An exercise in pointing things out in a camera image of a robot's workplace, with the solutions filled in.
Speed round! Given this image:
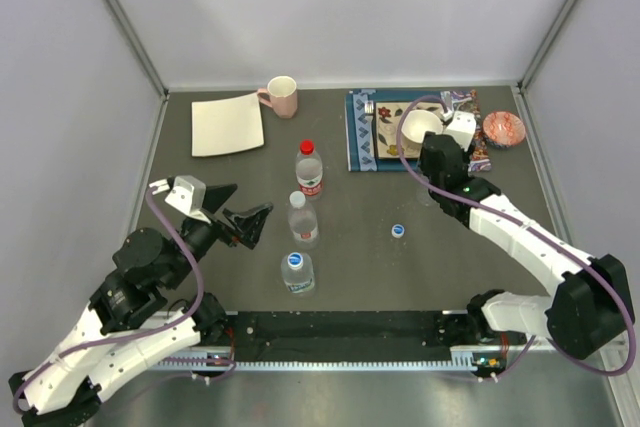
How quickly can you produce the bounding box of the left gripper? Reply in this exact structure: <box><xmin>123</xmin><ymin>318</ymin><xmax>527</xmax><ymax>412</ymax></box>
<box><xmin>164</xmin><ymin>182</ymin><xmax>274</xmax><ymax>288</ymax></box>

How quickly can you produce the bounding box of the red-cap red-label bottle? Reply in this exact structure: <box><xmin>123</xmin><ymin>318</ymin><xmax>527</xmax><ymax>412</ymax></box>
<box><xmin>295</xmin><ymin>139</ymin><xmax>324</xmax><ymax>200</ymax></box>

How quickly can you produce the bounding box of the blue white bottle cap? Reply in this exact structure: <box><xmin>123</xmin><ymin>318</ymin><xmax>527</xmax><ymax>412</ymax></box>
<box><xmin>391</xmin><ymin>224</ymin><xmax>405</xmax><ymax>238</ymax></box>

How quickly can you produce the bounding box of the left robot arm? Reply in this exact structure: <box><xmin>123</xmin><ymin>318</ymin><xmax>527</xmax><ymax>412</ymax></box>
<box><xmin>9</xmin><ymin>175</ymin><xmax>273</xmax><ymax>426</ymax></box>

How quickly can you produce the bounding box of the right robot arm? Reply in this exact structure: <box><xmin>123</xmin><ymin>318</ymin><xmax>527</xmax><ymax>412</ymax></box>
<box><xmin>418</xmin><ymin>133</ymin><xmax>635</xmax><ymax>360</ymax></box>

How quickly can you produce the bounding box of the white-cap red-label bottle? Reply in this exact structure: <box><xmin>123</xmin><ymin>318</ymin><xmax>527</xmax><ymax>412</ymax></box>
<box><xmin>288</xmin><ymin>191</ymin><xmax>319</xmax><ymax>249</ymax></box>

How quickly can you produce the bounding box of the small blue-cap water bottle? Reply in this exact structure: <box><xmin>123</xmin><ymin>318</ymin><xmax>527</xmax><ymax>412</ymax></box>
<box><xmin>281</xmin><ymin>252</ymin><xmax>316</xmax><ymax>296</ymax></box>

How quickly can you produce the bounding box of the white square plate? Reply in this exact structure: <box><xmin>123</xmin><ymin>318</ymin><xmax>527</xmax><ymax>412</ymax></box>
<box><xmin>191</xmin><ymin>93</ymin><xmax>264</xmax><ymax>157</ymax></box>

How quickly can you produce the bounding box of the pink mug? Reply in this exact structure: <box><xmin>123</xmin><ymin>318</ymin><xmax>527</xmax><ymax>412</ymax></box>
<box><xmin>257</xmin><ymin>76</ymin><xmax>298</xmax><ymax>119</ymax></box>

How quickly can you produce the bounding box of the blue patterned placemat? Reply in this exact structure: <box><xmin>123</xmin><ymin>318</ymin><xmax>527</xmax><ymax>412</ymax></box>
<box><xmin>345</xmin><ymin>89</ymin><xmax>446</xmax><ymax>172</ymax></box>

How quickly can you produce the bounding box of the floral square plate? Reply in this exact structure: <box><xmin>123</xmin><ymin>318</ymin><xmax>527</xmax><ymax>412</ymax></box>
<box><xmin>373</xmin><ymin>101</ymin><xmax>452</xmax><ymax>160</ymax></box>

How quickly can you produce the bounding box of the white bowl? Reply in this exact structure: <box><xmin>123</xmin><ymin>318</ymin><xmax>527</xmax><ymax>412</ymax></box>
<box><xmin>401</xmin><ymin>109</ymin><xmax>444</xmax><ymax>144</ymax></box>

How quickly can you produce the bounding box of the red patterned bowl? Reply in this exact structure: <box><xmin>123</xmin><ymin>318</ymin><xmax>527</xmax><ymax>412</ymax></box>
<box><xmin>482</xmin><ymin>111</ymin><xmax>526</xmax><ymax>149</ymax></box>

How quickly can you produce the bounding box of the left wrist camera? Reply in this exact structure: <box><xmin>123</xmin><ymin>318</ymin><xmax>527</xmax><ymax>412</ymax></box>
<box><xmin>148</xmin><ymin>175</ymin><xmax>211</xmax><ymax>224</ymax></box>

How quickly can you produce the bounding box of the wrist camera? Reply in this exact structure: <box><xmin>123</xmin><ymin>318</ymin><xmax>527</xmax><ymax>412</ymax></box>
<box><xmin>443</xmin><ymin>110</ymin><xmax>477</xmax><ymax>152</ymax></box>
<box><xmin>148</xmin><ymin>175</ymin><xmax>211</xmax><ymax>224</ymax></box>

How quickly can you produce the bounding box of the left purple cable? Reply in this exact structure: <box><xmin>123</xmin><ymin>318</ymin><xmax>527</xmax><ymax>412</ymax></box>
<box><xmin>12</xmin><ymin>179</ymin><xmax>206</xmax><ymax>416</ymax></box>

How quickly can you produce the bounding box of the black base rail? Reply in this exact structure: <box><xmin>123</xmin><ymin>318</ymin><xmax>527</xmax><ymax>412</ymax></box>
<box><xmin>194</xmin><ymin>293</ymin><xmax>500</xmax><ymax>361</ymax></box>

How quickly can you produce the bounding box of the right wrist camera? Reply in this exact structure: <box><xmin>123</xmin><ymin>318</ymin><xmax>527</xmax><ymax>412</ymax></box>
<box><xmin>443</xmin><ymin>110</ymin><xmax>477</xmax><ymax>152</ymax></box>

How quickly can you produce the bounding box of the grey slotted cable duct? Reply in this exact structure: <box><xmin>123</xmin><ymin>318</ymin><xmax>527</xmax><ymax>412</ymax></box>
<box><xmin>152</xmin><ymin>348</ymin><xmax>506</xmax><ymax>373</ymax></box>

